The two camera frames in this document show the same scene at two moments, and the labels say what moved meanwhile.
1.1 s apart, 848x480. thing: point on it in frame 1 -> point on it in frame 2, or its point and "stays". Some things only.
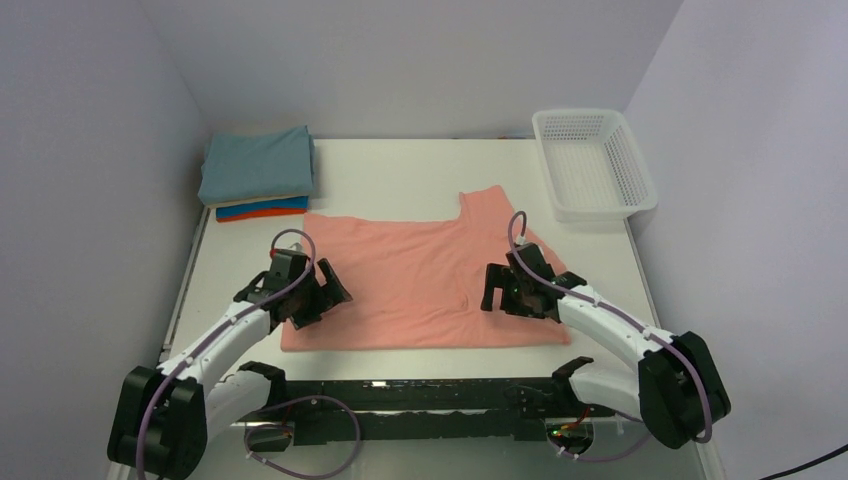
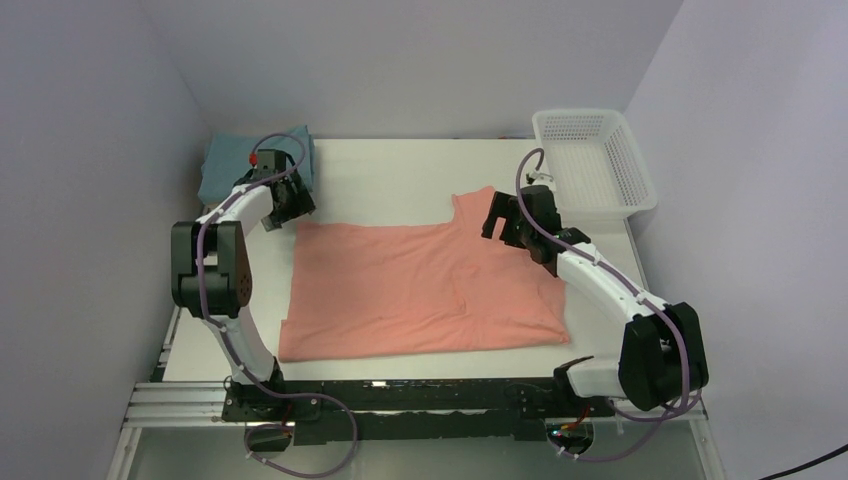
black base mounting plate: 352,410 stays
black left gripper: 326,297 -> 302,203
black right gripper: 502,276 -> 504,206
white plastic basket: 594,168 stays
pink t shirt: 417,283 stays
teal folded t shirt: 251,167 stays
